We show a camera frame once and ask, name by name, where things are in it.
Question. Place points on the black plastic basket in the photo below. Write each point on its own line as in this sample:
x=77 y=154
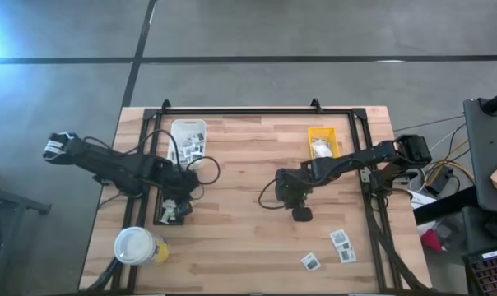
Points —
x=157 y=218

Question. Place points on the red object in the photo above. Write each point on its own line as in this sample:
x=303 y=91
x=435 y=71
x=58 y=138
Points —
x=430 y=240

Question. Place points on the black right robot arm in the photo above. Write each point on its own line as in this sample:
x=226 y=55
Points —
x=347 y=160

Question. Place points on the yellow plastic basket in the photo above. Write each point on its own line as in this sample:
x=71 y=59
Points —
x=335 y=135

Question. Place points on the black metal table frame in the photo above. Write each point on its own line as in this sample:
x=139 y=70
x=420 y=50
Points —
x=252 y=111

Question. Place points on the white paper sheet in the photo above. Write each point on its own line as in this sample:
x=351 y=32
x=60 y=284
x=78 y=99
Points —
x=419 y=199

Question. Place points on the large white gauze packet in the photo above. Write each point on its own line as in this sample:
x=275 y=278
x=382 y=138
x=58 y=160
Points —
x=320 y=148

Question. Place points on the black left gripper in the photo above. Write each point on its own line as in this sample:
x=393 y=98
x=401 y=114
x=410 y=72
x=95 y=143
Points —
x=182 y=187

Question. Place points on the dark grey cart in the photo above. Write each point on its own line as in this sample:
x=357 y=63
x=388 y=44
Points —
x=487 y=144

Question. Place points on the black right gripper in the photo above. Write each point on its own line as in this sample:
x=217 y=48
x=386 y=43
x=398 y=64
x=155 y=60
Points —
x=291 y=187

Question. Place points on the black power adapter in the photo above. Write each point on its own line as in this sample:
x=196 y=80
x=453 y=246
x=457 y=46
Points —
x=438 y=181

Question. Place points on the small white packet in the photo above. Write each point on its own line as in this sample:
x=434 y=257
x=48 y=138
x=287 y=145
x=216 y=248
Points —
x=168 y=204

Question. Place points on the white plastic bin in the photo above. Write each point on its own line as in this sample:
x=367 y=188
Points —
x=182 y=126

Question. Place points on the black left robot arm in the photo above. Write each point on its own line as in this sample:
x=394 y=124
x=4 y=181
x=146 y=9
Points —
x=121 y=164

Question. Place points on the small green printed packet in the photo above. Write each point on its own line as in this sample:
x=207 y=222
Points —
x=165 y=217

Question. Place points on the black floor stand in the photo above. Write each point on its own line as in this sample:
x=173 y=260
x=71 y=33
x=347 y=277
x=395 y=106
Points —
x=14 y=200

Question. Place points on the white antiseptic towelette packet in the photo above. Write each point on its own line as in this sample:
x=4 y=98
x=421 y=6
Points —
x=345 y=246
x=200 y=136
x=187 y=151
x=339 y=237
x=198 y=148
x=311 y=262
x=347 y=255
x=196 y=155
x=189 y=142

